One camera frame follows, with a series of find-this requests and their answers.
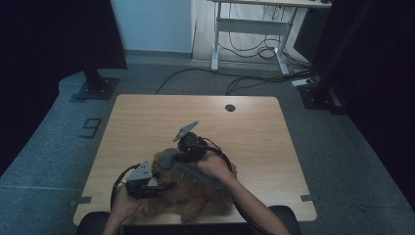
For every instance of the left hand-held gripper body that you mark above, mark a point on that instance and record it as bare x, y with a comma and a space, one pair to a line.
140, 179

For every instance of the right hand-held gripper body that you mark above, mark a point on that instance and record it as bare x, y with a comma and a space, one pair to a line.
192, 147

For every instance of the grey cloth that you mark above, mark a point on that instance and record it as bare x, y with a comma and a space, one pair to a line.
195, 174

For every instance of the brown teddy bear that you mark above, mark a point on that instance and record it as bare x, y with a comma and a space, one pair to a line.
186, 199

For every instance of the person's left hand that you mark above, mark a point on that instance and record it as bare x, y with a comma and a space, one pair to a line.
125, 205

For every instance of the person's right hand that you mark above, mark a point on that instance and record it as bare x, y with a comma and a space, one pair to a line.
215, 168

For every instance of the black tape floor marking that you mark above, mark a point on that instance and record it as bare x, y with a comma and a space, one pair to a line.
91, 128

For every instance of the white power strip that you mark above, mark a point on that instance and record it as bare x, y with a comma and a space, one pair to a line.
301, 82

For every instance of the dark curtain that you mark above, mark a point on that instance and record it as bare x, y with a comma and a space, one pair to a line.
49, 49
381, 81

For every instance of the black stand with base plate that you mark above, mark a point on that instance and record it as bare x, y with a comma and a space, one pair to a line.
321, 91
98, 86

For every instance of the white metal desk frame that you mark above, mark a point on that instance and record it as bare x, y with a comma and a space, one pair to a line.
251, 26

